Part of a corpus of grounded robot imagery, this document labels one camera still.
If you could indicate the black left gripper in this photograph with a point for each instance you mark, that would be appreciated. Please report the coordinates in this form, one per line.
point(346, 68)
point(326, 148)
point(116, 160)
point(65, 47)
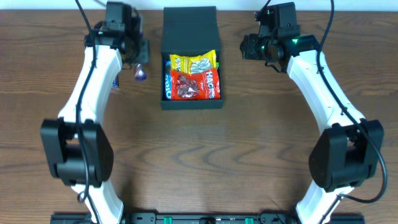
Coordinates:
point(142, 51)

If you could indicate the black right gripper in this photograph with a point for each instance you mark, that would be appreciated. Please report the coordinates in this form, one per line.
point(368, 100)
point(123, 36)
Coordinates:
point(245, 47)

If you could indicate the dark blue chocolate bar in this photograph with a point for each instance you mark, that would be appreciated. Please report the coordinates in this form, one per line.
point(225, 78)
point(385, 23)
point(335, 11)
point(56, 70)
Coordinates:
point(139, 72)

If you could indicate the blue Eclipse mints tin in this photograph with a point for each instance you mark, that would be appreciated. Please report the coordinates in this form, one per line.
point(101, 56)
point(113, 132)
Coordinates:
point(115, 84)

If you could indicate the blue Oreo cookie pack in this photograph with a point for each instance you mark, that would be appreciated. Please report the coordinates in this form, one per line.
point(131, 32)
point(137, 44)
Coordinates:
point(168, 82)

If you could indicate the dark green box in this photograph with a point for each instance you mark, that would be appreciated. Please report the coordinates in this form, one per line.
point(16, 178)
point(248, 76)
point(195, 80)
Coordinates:
point(189, 31)

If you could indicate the yellow Hacks candy bag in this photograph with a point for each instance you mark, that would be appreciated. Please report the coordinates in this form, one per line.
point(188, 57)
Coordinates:
point(196, 64)

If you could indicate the red Hacks candy bag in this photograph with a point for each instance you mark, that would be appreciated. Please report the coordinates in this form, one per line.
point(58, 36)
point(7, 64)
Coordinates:
point(196, 86)

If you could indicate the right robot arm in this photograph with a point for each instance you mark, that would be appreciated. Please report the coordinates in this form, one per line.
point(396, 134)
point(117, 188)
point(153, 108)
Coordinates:
point(348, 151)

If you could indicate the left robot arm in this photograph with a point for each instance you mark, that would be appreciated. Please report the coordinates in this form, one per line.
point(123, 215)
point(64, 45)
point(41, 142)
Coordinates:
point(76, 147)

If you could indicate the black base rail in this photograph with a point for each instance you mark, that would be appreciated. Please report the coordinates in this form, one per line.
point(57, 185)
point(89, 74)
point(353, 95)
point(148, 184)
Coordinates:
point(152, 218)

